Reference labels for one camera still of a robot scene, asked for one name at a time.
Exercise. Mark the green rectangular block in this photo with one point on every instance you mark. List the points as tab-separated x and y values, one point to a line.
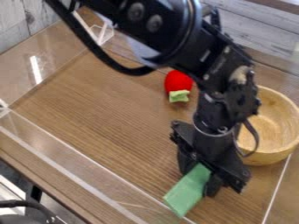
187	191

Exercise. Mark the black table leg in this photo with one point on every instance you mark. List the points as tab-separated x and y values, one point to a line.
36	193

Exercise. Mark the red plush strawberry toy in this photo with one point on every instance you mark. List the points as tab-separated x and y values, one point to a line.
178	86

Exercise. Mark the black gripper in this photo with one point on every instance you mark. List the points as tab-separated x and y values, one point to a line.
214	150

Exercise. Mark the light wooden bowl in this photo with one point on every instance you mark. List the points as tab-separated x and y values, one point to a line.
276	125

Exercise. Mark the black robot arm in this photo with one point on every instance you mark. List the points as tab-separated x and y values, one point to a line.
178	34

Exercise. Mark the clear acrylic corner bracket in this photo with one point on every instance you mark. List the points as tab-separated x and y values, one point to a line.
102	33

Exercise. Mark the clear acrylic tray wall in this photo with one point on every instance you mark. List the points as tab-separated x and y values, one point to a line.
87	188

